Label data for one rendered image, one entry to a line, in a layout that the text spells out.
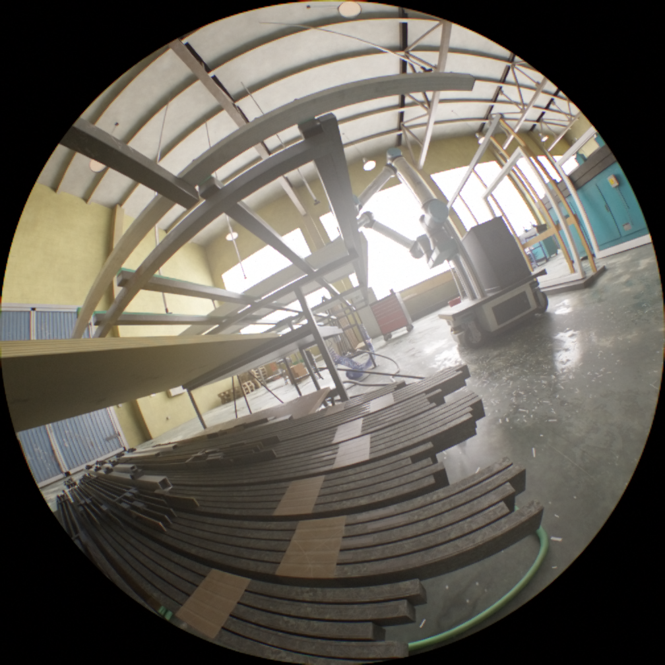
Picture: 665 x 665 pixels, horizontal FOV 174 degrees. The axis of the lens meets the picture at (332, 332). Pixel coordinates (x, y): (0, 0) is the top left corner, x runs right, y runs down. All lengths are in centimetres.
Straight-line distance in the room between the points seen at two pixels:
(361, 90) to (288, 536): 60
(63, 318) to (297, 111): 707
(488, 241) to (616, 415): 147
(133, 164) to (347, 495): 49
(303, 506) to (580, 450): 62
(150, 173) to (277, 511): 48
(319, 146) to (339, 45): 856
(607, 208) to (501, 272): 259
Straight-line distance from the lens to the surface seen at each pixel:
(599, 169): 387
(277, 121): 42
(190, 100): 833
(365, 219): 215
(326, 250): 112
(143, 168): 39
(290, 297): 156
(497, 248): 186
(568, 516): 56
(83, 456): 642
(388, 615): 16
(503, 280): 182
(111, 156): 38
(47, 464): 637
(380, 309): 519
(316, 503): 26
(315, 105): 43
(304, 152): 42
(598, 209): 400
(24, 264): 797
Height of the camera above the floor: 48
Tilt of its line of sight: 3 degrees up
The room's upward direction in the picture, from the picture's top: 24 degrees counter-clockwise
